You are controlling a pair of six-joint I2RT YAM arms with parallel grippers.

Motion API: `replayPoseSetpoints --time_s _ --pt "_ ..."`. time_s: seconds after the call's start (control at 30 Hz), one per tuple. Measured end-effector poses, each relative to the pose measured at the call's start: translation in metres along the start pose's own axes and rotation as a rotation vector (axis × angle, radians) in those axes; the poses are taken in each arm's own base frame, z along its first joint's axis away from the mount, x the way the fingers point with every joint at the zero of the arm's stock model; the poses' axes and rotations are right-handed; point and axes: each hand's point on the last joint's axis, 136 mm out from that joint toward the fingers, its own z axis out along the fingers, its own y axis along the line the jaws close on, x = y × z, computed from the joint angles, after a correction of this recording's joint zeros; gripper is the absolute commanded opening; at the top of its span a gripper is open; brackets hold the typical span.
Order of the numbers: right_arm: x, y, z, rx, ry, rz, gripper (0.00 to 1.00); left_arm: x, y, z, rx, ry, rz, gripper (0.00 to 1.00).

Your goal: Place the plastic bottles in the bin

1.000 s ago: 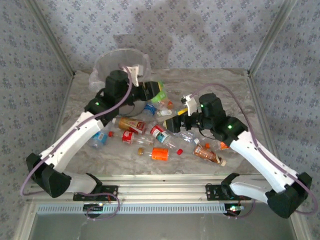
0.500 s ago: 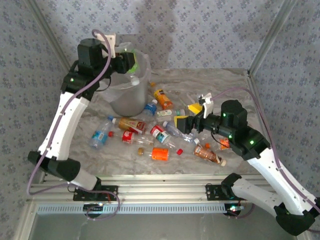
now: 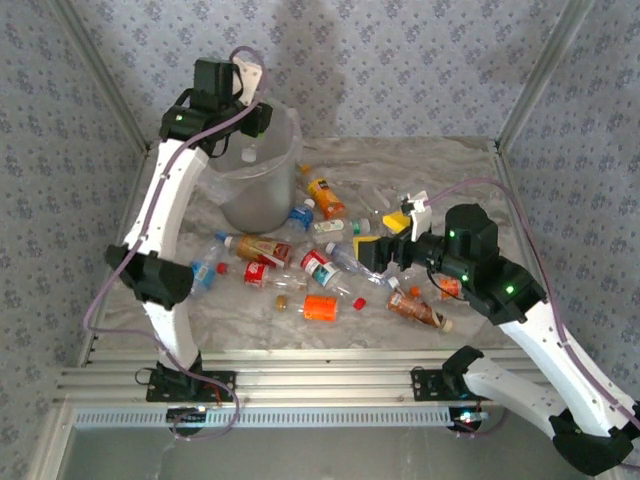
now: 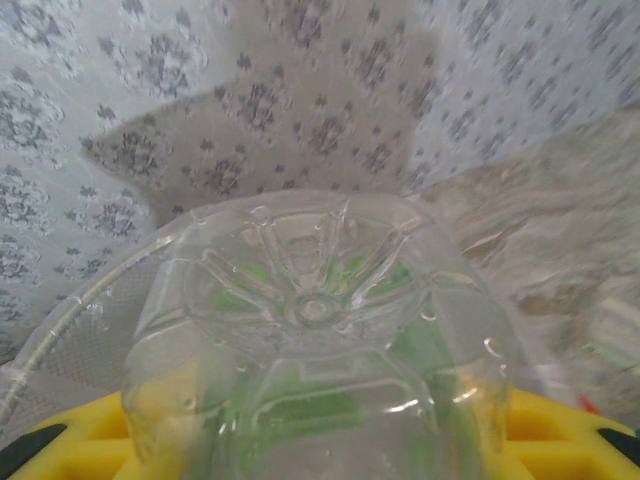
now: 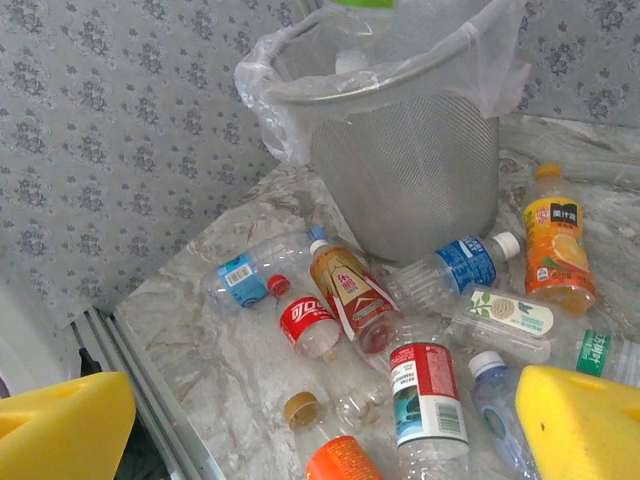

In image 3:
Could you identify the crushed clear bottle with cap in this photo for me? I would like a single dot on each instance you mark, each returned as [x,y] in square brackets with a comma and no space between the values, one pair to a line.
[380,280]

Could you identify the bluish clear bottle white cap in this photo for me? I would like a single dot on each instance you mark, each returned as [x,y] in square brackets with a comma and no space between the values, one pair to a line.
[342,255]

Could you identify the clear bottle green white label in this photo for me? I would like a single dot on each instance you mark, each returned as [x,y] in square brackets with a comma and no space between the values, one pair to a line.
[360,226]

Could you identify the red bottle cap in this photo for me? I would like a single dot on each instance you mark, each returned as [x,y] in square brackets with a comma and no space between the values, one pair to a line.
[359,303]

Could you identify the clear bottle bird print label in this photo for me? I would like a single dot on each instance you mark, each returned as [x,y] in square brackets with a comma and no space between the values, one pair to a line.
[330,227]

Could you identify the clear bottle red white label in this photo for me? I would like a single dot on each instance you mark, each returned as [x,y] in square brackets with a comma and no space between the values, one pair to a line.
[320,267]

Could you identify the orange bottle cap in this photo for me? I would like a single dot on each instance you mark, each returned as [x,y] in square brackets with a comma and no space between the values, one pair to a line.
[415,290]

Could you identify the small bottle orange label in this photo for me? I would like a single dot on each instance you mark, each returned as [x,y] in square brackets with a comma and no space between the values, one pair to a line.
[451,288]

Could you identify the brown tea bottle beige cap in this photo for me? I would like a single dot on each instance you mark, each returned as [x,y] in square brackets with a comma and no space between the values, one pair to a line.
[412,307]

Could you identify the orange juice bottle yellow label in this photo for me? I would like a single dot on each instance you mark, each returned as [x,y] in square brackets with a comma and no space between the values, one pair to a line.
[326,199]

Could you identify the clear bottle blue label white cap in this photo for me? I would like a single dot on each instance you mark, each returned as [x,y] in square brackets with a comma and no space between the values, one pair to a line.
[300,217]

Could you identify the bottle gold red label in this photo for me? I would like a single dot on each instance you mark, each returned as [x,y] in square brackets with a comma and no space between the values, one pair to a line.
[260,249]

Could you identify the clear bottle red cola label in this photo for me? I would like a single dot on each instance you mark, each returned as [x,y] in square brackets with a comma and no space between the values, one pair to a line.
[256,275]

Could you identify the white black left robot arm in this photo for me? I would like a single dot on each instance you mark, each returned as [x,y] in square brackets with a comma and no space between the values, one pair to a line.
[170,200]

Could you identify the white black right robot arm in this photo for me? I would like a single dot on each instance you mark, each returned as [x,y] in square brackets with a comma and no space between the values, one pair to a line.
[540,340]

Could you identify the clear plastic bucket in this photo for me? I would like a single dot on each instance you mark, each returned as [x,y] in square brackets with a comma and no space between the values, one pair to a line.
[265,200]

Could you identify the grey floral backdrop cloth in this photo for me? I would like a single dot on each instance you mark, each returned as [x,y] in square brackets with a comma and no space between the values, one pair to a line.
[400,75]

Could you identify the black controller board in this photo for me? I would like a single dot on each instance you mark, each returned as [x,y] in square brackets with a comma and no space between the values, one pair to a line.
[467,416]
[187,414]

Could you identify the aluminium table side rail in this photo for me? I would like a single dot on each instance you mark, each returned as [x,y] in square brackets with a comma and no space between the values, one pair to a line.
[515,200]
[97,320]

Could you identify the aluminium frame post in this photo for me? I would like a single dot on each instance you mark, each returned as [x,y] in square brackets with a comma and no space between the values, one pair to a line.
[100,75]
[545,70]

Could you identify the aluminium mounting rail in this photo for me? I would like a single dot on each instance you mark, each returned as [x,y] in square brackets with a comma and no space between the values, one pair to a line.
[320,380]

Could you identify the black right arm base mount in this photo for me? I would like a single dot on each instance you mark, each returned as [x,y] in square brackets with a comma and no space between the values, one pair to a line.
[430,385]

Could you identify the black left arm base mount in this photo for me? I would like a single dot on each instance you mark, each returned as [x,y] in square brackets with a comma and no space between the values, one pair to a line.
[170,387]

